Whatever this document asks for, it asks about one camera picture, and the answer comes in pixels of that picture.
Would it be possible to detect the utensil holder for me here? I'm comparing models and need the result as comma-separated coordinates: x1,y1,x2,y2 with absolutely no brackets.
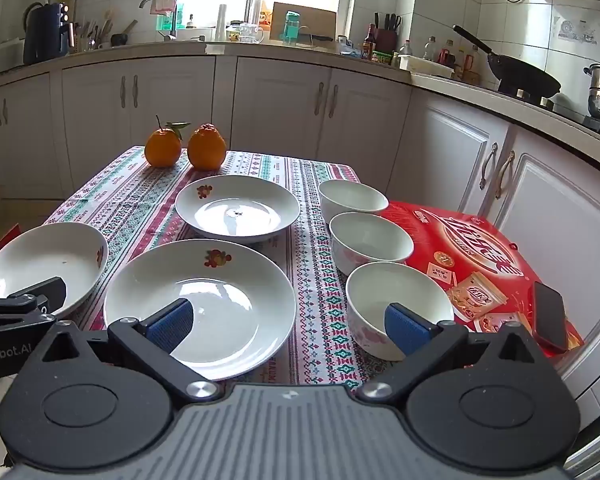
77,10,113,52

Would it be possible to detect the bumpy orange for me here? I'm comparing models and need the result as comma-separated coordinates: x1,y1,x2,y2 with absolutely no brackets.
187,123,227,169

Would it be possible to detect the white floral bowl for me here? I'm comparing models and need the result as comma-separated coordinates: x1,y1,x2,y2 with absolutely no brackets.
329,211,415,277
318,179,389,226
345,261,455,362

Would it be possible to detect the gas stove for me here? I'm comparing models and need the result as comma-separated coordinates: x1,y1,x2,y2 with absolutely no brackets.
497,87,600,133

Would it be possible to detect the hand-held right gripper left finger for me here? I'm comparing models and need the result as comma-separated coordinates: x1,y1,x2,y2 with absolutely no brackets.
39,298,223,407

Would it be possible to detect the red snack box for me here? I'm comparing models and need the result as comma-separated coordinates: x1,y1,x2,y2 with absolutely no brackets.
380,201,586,361

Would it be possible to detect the kitchen countertop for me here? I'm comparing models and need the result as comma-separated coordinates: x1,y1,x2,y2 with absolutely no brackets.
0,39,600,181

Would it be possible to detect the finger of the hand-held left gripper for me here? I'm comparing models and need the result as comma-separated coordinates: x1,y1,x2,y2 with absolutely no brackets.
0,276,67,331

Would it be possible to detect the black mortar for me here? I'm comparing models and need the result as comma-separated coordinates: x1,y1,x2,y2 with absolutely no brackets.
111,20,138,47

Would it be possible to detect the knife block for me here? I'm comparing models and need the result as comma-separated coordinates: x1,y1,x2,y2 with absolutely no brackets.
373,12,402,53

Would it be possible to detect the black wok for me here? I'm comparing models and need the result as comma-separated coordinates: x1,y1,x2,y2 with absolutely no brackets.
452,25,562,98

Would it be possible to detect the orange with stem leaf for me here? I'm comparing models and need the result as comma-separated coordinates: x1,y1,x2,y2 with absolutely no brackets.
144,115,192,168

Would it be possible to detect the dark blue air fryer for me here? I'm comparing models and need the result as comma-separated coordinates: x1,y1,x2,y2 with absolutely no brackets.
22,2,73,65

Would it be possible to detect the white plastic tray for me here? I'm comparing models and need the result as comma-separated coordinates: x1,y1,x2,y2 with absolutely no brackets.
398,55,455,79

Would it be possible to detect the teal water bottle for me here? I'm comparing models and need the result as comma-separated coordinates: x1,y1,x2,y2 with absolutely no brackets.
280,11,301,41

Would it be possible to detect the black smartphone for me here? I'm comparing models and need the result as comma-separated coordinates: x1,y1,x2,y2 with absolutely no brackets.
532,281,570,354

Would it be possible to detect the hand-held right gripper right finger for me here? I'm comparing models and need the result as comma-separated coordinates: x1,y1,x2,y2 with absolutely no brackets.
355,302,538,406

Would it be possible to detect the dark sauce bottle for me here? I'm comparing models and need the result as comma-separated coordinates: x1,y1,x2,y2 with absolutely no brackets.
361,23,377,60

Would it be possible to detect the metal faucet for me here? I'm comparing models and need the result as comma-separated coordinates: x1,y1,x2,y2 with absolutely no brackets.
139,0,178,41

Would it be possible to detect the wooden cutting board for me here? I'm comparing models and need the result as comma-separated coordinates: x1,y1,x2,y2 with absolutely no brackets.
271,2,337,41

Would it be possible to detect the patterned tablecloth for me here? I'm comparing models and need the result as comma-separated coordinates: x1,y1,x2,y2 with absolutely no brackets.
44,146,381,392

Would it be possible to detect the white fruit print plate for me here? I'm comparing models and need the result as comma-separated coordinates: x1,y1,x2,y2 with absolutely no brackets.
0,222,109,318
175,175,301,245
103,239,297,382

